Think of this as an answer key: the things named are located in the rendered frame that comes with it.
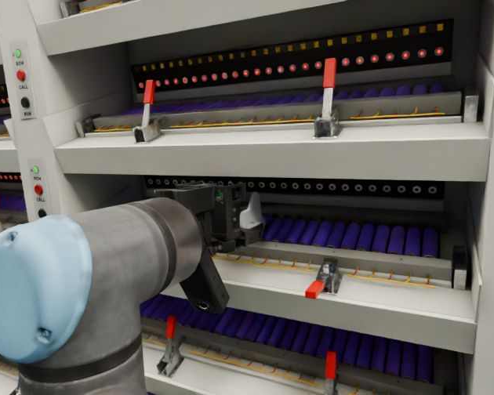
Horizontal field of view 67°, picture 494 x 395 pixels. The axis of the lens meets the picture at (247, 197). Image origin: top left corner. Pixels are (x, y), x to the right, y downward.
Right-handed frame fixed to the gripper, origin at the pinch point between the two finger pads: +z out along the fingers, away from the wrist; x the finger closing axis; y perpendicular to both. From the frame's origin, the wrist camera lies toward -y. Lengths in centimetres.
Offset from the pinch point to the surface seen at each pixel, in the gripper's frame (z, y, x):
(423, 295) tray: -4.8, -5.7, -24.2
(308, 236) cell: 1.3, -1.5, -8.6
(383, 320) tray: -7.2, -8.6, -20.1
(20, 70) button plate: -10.4, 24.6, 35.9
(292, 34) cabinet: 9.7, 29.6, -3.2
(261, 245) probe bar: -2.9, -2.4, -3.0
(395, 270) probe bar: -3.0, -3.8, -20.9
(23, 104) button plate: -10.3, 19.2, 36.2
